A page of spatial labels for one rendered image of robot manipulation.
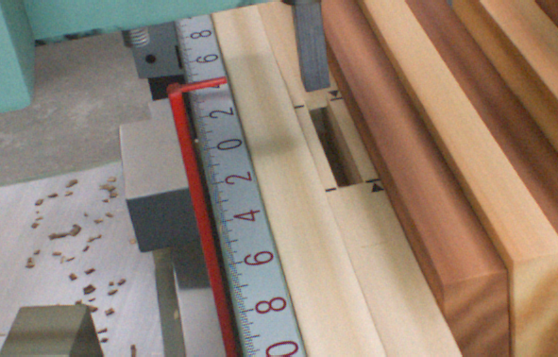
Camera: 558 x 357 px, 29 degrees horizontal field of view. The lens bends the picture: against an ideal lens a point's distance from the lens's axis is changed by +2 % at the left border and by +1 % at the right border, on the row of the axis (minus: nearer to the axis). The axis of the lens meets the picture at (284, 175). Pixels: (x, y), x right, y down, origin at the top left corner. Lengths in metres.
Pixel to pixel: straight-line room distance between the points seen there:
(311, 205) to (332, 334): 0.06
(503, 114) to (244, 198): 0.09
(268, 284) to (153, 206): 0.24
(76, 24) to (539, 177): 0.14
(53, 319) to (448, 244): 0.22
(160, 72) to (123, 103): 1.37
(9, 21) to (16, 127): 2.06
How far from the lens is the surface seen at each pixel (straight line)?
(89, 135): 2.24
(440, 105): 0.35
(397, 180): 0.32
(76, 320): 0.47
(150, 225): 0.53
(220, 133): 0.35
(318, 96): 0.39
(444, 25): 0.41
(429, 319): 0.29
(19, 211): 0.62
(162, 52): 0.95
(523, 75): 0.36
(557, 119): 0.34
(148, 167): 0.54
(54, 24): 0.32
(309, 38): 0.37
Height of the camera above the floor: 1.14
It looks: 35 degrees down
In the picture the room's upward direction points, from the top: 9 degrees counter-clockwise
